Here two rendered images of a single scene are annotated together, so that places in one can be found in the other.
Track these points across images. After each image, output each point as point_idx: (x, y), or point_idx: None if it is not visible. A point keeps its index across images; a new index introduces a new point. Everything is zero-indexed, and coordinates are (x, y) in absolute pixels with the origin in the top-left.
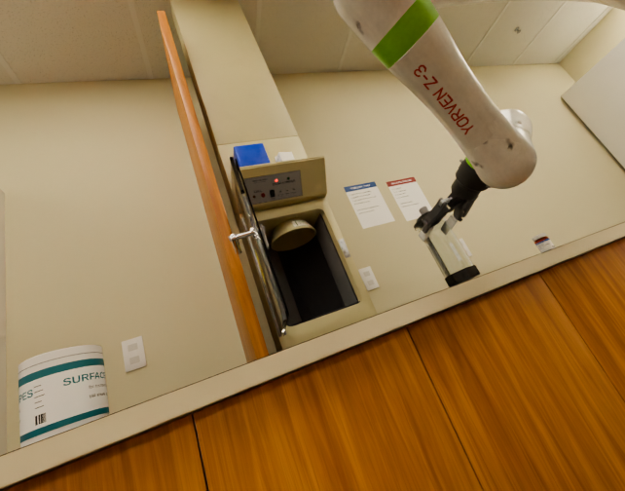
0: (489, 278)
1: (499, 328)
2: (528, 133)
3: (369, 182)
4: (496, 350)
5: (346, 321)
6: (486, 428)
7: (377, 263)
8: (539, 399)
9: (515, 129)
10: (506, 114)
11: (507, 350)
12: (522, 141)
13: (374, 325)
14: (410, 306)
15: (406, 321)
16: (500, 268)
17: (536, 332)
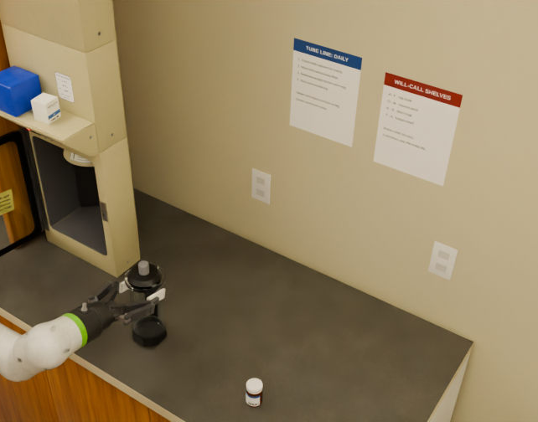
0: (85, 362)
1: (92, 378)
2: (20, 369)
3: (349, 54)
4: (84, 380)
5: (90, 257)
6: (61, 386)
7: (283, 179)
8: (98, 412)
9: None
10: (22, 347)
11: (91, 387)
12: None
13: (5, 314)
14: (27, 326)
15: (23, 328)
16: (98, 367)
17: (118, 403)
